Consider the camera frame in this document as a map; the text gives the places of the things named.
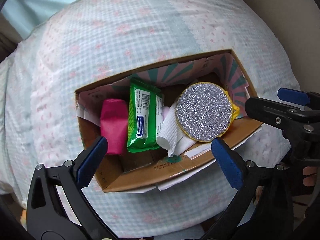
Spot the orange pompom glitter scrubber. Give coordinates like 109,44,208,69
175,82,240,142

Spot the magenta pouch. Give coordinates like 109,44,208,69
100,99,129,155

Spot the green wet wipes pack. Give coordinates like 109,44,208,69
127,78,163,153

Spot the person right hand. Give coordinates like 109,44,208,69
303,166,318,186

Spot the white paper towel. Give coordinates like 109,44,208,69
156,101,196,158

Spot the cardboard box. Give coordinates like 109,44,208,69
75,50,261,192

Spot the pink cloth in box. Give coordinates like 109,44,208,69
163,106,170,120

